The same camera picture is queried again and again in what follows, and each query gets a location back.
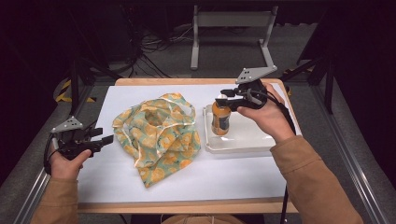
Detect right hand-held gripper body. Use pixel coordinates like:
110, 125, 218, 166
232, 64, 278, 112

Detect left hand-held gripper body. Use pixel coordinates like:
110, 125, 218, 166
49, 116, 106, 161

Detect orange drink bottle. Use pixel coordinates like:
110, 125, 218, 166
211, 93, 233, 136

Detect white plastic tray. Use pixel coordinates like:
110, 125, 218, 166
203, 104, 278, 155

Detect orange-print green cloth bag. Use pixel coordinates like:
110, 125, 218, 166
111, 92, 203, 189

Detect person's left hand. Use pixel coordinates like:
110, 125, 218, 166
49, 148, 93, 182

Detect person's right hand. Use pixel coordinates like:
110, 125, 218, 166
236, 82, 296, 145

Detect yellow black hazard tape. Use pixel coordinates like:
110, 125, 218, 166
55, 78, 97, 104

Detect black tripod stand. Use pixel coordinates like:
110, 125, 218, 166
66, 54, 123, 117
279, 54, 336, 115

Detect grey metal stand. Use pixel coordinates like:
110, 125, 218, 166
190, 4, 279, 71

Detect white paper sheet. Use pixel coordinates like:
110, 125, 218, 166
77, 82, 303, 203

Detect person's tan clothing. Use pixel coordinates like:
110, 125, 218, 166
162, 214, 248, 224

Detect left hand-held gripper cable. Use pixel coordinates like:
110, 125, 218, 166
42, 133, 60, 175

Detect hand-held gripper cable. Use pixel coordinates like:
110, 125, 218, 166
263, 90, 297, 224
42, 133, 60, 175

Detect aluminium frame rail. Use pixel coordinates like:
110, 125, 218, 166
13, 83, 94, 224
311, 83, 390, 224

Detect bundle of black floor cables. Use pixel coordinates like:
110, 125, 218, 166
122, 12, 194, 78

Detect right hand-held gripper cable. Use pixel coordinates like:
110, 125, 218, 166
263, 90, 297, 224

